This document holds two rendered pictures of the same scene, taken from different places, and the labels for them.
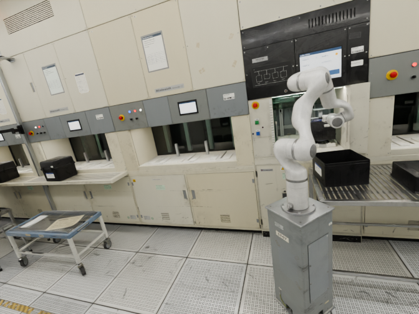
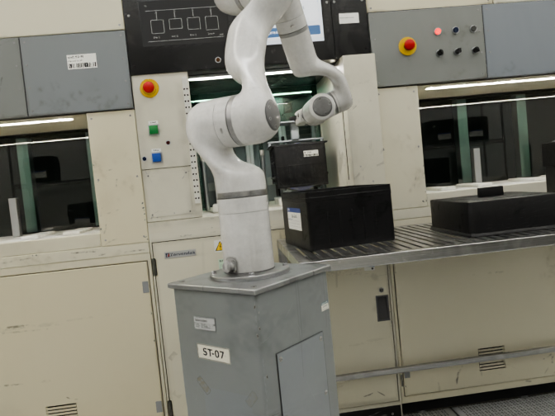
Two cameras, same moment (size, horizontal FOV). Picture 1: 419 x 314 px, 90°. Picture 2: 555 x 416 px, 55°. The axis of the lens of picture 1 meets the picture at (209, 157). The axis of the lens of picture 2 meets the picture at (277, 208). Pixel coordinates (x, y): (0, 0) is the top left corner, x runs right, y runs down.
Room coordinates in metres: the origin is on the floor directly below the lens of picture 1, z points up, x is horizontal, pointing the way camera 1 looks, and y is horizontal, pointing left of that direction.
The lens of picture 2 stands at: (-0.04, 0.00, 0.98)
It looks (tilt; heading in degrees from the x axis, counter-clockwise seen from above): 3 degrees down; 334
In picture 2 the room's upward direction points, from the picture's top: 6 degrees counter-clockwise
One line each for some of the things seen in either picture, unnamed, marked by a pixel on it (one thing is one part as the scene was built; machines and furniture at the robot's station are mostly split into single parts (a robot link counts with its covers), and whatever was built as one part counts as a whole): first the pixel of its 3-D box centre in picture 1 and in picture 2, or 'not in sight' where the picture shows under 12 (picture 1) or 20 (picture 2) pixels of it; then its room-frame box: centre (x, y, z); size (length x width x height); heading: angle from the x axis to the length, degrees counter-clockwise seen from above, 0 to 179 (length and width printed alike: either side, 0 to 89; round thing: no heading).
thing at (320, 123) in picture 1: (320, 125); (296, 158); (1.96, -1.09, 1.06); 0.24 x 0.20 x 0.32; 70
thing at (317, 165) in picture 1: (338, 167); (334, 215); (1.42, -0.91, 0.85); 0.28 x 0.28 x 0.17; 79
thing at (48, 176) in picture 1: (58, 168); not in sight; (2.61, 1.90, 0.93); 0.30 x 0.28 x 0.26; 67
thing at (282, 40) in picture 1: (300, 133); (258, 182); (2.14, -0.97, 0.98); 0.95 x 0.88 x 1.95; 160
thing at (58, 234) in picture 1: (62, 237); not in sight; (2.13, 1.78, 0.24); 0.97 x 0.52 x 0.48; 72
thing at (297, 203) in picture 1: (297, 192); (246, 235); (1.13, -0.48, 0.85); 0.19 x 0.19 x 0.18
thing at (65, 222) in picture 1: (65, 222); not in sight; (2.04, 1.62, 0.47); 0.31 x 0.23 x 0.02; 91
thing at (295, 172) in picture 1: (290, 158); (225, 148); (1.16, -0.46, 1.07); 0.19 x 0.12 x 0.24; 36
